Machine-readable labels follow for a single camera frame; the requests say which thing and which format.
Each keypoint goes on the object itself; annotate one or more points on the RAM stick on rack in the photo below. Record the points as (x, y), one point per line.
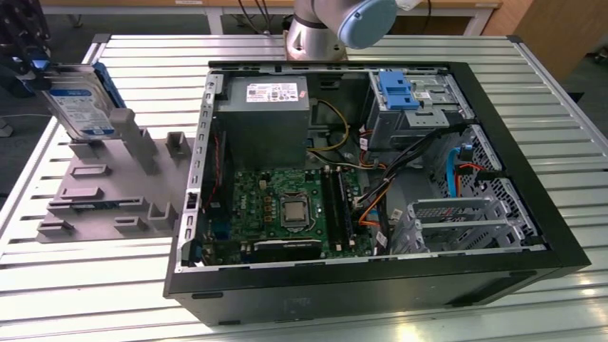
(102, 205)

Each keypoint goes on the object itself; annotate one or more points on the RAM stick in slot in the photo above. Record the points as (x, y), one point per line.
(343, 206)

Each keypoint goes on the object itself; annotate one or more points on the brown wooden cabinet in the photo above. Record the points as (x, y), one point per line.
(560, 35)

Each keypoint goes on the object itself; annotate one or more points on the grey power supply unit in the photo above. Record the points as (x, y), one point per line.
(262, 124)

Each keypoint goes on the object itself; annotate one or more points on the grey parts rack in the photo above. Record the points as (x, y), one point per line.
(119, 178)

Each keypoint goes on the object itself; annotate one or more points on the black PC case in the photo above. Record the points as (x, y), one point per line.
(332, 295)

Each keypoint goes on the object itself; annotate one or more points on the green motherboard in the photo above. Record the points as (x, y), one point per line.
(252, 185)

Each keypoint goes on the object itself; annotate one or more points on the black CPU socket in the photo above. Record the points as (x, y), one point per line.
(296, 195)

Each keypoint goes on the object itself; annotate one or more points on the silver CPU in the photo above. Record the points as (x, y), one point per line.
(295, 212)

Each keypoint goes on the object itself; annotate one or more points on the black graphics card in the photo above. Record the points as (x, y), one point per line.
(284, 249)

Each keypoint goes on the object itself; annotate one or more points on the grey optical drive cage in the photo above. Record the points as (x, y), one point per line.
(390, 124)

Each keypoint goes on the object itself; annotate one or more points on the hard disk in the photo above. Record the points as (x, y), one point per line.
(78, 107)

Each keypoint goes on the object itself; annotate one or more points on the blue plastic drive latch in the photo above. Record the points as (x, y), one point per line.
(396, 92)

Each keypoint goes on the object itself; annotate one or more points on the metal disk bay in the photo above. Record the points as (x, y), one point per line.
(456, 204)

